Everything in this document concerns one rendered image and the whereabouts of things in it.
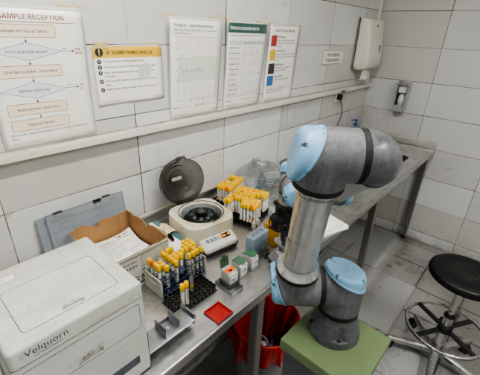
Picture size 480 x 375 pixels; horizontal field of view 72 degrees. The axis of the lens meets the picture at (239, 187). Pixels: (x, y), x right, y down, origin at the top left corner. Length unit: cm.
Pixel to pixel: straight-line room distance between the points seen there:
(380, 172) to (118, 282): 62
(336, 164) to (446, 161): 262
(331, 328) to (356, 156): 54
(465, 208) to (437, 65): 120
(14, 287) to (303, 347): 75
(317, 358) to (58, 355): 64
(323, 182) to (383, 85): 265
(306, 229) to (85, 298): 51
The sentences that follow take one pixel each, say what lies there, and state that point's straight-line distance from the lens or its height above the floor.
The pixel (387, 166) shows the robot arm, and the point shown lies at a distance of 70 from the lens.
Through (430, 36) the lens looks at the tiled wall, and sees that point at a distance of 319.
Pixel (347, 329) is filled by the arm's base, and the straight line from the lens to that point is 105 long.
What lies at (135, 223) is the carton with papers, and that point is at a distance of 143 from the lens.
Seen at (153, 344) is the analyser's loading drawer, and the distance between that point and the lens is 105.
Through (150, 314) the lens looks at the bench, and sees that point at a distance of 118.
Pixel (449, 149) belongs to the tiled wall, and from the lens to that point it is 323.
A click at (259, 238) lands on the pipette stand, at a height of 96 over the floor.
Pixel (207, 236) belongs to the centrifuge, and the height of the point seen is 94.
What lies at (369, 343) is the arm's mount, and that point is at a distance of 113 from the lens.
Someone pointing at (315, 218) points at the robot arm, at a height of 134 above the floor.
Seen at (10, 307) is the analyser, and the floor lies 117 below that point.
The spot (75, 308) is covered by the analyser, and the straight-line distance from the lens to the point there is 81.
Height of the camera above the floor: 171
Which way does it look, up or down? 25 degrees down
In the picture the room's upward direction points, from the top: 2 degrees clockwise
